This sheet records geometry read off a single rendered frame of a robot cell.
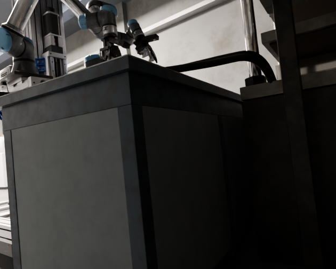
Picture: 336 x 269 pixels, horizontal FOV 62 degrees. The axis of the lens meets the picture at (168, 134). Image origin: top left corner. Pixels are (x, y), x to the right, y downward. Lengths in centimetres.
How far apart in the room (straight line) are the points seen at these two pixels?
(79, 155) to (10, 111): 40
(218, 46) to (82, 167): 336
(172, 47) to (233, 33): 100
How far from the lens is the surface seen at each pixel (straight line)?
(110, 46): 152
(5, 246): 181
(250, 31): 144
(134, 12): 523
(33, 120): 109
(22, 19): 180
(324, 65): 178
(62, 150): 97
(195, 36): 429
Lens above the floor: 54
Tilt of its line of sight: 3 degrees up
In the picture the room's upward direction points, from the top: 6 degrees counter-clockwise
